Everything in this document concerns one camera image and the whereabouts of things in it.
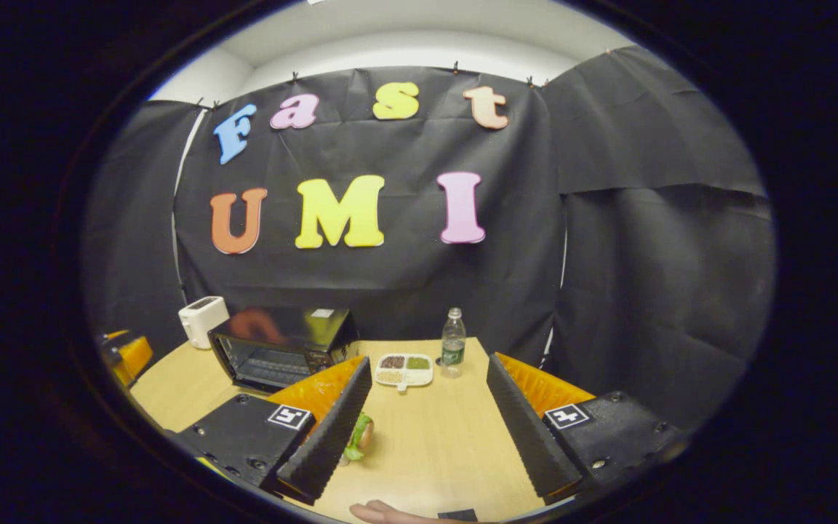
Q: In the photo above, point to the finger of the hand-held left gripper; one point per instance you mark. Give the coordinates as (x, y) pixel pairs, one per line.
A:
(135, 355)
(113, 335)

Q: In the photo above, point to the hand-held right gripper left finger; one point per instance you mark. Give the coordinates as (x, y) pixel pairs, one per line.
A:
(332, 437)

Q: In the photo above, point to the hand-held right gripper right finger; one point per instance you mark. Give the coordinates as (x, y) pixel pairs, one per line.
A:
(528, 437)

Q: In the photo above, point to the lettuce sandwich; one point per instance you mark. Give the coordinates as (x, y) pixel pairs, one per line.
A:
(362, 437)

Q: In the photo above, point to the black electric oven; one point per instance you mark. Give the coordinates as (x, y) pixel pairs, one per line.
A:
(281, 349)

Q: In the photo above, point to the white toaster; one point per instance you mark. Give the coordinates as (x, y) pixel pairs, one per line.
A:
(201, 324)

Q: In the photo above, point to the white divided snack tray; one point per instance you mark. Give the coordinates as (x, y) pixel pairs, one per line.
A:
(404, 369)

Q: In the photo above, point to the clear plastic water bottle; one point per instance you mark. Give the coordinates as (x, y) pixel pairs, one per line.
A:
(453, 349)

